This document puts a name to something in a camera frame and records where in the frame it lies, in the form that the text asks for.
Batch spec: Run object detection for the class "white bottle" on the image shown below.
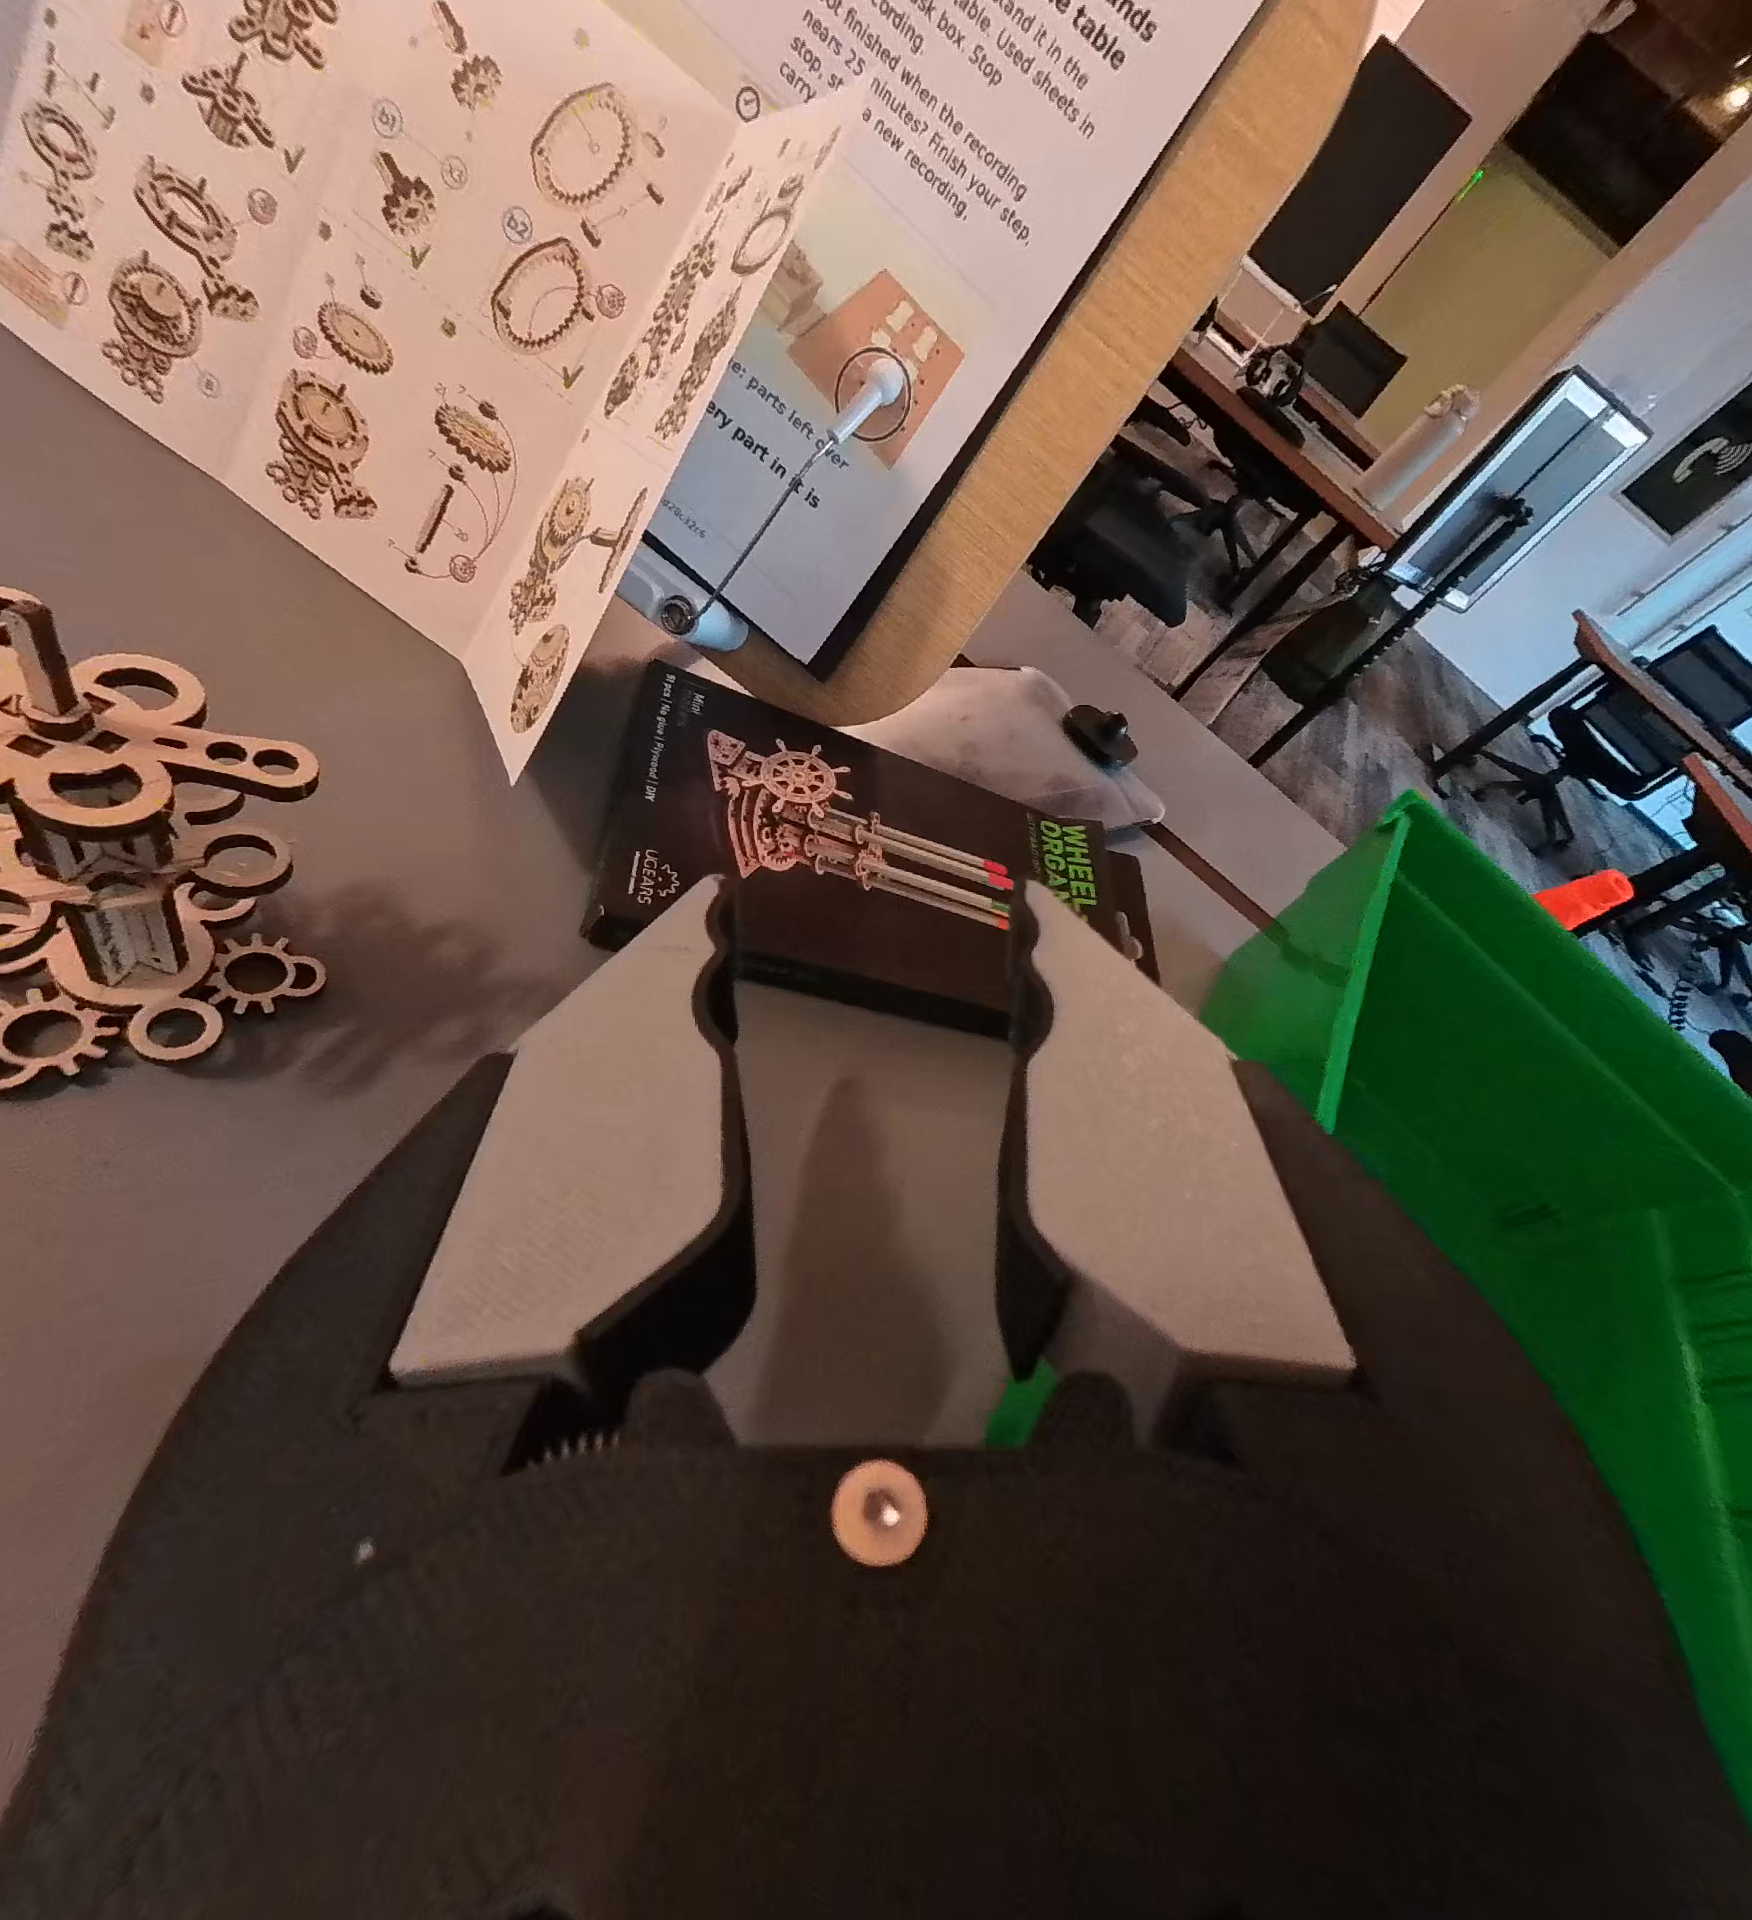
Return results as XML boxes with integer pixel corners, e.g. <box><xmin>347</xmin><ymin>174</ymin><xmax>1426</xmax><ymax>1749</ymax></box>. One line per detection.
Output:
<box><xmin>1378</xmin><ymin>387</ymin><xmax>1465</xmax><ymax>508</ymax></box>

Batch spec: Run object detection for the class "black office chair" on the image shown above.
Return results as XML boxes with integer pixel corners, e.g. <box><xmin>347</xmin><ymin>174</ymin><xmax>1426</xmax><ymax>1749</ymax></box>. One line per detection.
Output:
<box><xmin>1032</xmin><ymin>495</ymin><xmax>1194</xmax><ymax>624</ymax></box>
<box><xmin>1543</xmin><ymin>681</ymin><xmax>1695</xmax><ymax>813</ymax></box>

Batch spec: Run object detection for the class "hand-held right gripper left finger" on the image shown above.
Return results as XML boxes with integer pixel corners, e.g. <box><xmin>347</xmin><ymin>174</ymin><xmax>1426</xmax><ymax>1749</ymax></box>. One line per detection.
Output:
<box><xmin>387</xmin><ymin>874</ymin><xmax>758</xmax><ymax>1394</ymax></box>

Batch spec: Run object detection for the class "wall phone sign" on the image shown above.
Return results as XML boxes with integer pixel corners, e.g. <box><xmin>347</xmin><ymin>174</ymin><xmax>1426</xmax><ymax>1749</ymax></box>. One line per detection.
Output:
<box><xmin>1619</xmin><ymin>356</ymin><xmax>1752</xmax><ymax>539</ymax></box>

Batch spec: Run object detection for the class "white instruction poster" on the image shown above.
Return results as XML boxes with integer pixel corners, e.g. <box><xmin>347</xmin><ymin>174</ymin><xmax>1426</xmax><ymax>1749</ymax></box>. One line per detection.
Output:
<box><xmin>633</xmin><ymin>0</ymin><xmax>1268</xmax><ymax>672</ymax></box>

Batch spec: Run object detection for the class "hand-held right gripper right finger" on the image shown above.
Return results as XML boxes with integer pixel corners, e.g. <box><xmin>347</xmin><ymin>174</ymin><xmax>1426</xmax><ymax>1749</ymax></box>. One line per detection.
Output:
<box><xmin>992</xmin><ymin>878</ymin><xmax>1360</xmax><ymax>1394</ymax></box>

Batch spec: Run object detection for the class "wooden office desk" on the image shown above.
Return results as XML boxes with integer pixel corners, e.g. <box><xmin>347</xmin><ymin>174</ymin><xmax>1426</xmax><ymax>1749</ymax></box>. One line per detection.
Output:
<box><xmin>1162</xmin><ymin>337</ymin><xmax>1404</xmax><ymax>556</ymax></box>

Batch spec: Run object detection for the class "green plastic bin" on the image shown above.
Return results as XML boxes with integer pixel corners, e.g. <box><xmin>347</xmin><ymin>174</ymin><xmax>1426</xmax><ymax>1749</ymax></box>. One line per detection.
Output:
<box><xmin>988</xmin><ymin>790</ymin><xmax>1752</xmax><ymax>1920</ymax></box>

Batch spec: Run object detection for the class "black kit box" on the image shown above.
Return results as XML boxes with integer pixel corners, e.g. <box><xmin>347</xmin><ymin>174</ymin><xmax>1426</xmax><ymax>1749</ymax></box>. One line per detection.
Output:
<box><xmin>582</xmin><ymin>659</ymin><xmax>1163</xmax><ymax>1041</ymax></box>

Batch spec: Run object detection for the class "black computer monitor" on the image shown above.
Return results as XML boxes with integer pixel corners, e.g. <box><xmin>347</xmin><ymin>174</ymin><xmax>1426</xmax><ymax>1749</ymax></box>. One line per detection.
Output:
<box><xmin>1297</xmin><ymin>306</ymin><xmax>1410</xmax><ymax>422</ymax></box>

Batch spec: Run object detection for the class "white wire clip holder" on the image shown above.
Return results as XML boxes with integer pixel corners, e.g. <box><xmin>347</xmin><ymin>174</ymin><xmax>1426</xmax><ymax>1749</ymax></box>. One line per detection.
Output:
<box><xmin>621</xmin><ymin>371</ymin><xmax>916</xmax><ymax>650</ymax></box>

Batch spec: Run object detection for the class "grey metal stand base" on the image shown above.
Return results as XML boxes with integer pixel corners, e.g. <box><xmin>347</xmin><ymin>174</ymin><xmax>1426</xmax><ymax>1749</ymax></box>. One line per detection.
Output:
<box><xmin>951</xmin><ymin>664</ymin><xmax>1170</xmax><ymax>830</ymax></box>

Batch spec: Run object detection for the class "folded instruction booklet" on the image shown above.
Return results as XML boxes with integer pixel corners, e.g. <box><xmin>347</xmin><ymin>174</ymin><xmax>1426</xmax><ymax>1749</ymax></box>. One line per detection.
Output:
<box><xmin>0</xmin><ymin>0</ymin><xmax>868</xmax><ymax>784</ymax></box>

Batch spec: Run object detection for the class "wooden backing board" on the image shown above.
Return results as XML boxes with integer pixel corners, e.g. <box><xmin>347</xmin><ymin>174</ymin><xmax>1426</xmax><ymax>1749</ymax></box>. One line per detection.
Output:
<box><xmin>812</xmin><ymin>0</ymin><xmax>1379</xmax><ymax>729</ymax></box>

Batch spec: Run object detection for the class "large black screen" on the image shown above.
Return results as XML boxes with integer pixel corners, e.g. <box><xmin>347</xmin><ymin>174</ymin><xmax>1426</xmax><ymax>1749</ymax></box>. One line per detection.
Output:
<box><xmin>1249</xmin><ymin>37</ymin><xmax>1476</xmax><ymax>291</ymax></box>

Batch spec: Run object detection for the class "wooden ringed tower assembly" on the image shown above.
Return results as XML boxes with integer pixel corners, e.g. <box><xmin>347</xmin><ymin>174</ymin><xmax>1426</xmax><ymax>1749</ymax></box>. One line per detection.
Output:
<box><xmin>0</xmin><ymin>585</ymin><xmax>328</xmax><ymax>1100</ymax></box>

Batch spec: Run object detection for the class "white board on tripod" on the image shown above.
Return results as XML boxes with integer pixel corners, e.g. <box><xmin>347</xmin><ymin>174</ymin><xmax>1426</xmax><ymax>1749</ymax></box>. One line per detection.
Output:
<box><xmin>1378</xmin><ymin>367</ymin><xmax>1653</xmax><ymax>614</ymax></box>

